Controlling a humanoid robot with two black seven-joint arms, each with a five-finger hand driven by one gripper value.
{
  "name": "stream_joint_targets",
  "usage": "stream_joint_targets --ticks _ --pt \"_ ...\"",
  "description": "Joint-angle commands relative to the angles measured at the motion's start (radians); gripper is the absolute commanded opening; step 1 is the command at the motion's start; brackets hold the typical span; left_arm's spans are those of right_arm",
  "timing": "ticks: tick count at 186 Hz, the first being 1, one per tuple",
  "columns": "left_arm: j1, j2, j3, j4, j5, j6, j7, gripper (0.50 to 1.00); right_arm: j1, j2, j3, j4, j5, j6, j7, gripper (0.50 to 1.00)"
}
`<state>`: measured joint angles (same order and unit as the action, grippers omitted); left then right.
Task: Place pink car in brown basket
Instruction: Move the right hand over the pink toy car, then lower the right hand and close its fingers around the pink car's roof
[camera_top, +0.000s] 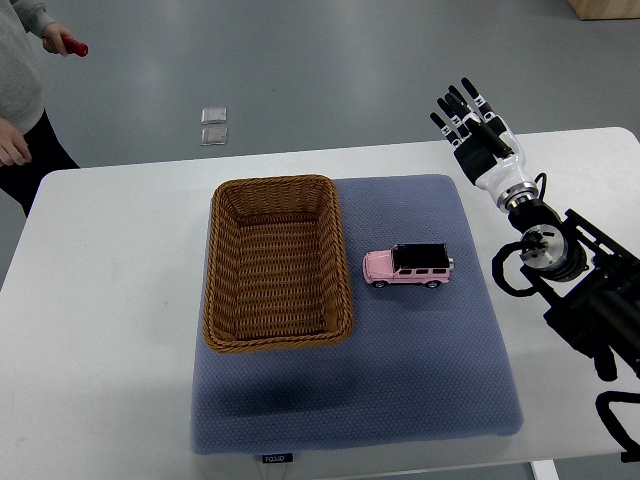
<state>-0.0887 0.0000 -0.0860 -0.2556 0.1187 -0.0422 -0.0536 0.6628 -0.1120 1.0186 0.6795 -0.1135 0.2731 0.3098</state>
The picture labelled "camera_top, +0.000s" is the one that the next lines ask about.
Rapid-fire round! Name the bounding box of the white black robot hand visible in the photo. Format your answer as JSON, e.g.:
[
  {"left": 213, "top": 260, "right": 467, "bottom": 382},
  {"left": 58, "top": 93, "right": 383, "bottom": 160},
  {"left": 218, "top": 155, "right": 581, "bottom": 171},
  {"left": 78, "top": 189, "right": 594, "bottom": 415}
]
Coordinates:
[{"left": 429, "top": 77, "right": 537, "bottom": 207}]

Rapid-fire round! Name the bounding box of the red cylindrical handheld object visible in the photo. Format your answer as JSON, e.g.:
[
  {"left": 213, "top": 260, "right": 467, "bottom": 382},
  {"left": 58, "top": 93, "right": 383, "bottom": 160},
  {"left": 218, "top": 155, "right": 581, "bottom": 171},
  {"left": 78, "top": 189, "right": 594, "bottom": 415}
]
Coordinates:
[{"left": 62, "top": 36, "right": 89, "bottom": 57}]

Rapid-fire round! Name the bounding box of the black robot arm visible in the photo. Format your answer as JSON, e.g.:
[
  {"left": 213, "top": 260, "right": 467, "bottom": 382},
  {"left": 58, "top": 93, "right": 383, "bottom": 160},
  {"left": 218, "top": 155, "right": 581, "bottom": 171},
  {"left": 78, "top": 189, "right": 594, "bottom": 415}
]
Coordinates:
[{"left": 430, "top": 78, "right": 639, "bottom": 381}]

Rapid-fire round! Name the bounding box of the pink toy car black roof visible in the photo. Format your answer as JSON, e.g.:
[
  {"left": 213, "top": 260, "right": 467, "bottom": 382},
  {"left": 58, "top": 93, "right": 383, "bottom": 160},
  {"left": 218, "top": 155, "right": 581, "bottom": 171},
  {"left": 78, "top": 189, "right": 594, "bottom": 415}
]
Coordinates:
[{"left": 362, "top": 243, "right": 455, "bottom": 289}]

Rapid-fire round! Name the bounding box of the brown wicker basket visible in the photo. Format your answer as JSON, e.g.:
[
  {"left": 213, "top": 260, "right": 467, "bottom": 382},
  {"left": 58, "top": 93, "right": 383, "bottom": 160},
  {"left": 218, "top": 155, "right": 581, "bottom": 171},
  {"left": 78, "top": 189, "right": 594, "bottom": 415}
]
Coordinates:
[{"left": 202, "top": 174, "right": 354, "bottom": 354}]

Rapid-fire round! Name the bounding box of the person's hand holding red object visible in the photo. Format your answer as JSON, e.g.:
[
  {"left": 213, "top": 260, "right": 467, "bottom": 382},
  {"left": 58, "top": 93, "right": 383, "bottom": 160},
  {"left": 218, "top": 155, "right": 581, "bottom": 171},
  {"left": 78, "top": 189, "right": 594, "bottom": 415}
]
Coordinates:
[{"left": 41, "top": 22, "right": 73, "bottom": 56}]

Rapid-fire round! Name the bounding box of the person's lower hand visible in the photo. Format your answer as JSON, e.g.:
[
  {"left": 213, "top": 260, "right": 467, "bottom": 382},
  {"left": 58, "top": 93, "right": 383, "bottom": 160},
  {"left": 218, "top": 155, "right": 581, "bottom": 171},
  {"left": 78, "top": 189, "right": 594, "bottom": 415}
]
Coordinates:
[{"left": 0, "top": 118, "right": 32, "bottom": 167}]

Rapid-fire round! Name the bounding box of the wooden box corner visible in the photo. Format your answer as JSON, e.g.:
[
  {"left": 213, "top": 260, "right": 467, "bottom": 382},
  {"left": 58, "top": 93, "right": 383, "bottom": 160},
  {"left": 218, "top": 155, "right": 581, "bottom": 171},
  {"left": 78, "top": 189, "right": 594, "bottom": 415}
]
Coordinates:
[{"left": 568, "top": 0, "right": 640, "bottom": 20}]

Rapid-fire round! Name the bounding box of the blue-grey cushion mat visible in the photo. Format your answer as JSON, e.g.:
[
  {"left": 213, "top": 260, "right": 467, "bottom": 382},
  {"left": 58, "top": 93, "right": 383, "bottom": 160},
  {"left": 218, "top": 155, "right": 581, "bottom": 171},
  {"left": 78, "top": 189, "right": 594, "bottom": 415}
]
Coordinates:
[{"left": 191, "top": 174, "right": 523, "bottom": 455}]

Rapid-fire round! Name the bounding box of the lower silver floor plate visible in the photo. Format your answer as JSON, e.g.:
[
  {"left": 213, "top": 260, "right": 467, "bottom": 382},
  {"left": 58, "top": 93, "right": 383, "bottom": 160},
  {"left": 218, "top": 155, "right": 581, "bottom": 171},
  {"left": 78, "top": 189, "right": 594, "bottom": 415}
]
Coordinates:
[{"left": 200, "top": 126, "right": 228, "bottom": 146}]

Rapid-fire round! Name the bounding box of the silver floor plate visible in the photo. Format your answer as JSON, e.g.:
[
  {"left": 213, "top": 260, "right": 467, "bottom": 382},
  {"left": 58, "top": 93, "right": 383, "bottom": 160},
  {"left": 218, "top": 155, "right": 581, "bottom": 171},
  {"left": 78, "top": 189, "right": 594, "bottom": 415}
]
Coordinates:
[
  {"left": 200, "top": 126, "right": 228, "bottom": 146},
  {"left": 201, "top": 107, "right": 227, "bottom": 125}
]

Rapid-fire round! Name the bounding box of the upper silver floor plate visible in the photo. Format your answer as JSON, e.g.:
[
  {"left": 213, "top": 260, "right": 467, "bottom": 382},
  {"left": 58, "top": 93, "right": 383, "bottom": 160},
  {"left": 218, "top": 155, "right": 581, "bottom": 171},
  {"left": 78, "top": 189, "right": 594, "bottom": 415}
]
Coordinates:
[{"left": 201, "top": 107, "right": 227, "bottom": 125}]

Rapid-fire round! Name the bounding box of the person in grey sweater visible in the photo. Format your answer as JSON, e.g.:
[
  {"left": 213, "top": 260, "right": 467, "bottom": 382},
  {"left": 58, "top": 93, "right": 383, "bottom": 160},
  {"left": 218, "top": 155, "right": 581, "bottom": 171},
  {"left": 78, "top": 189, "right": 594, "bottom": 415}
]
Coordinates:
[{"left": 1, "top": 0, "right": 78, "bottom": 214}]

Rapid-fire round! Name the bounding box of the black cable loop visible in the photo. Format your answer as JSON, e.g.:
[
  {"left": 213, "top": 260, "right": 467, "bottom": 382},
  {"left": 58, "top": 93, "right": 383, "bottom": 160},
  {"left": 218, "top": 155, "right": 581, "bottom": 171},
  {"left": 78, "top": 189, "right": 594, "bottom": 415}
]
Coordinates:
[{"left": 594, "top": 390, "right": 640, "bottom": 464}]

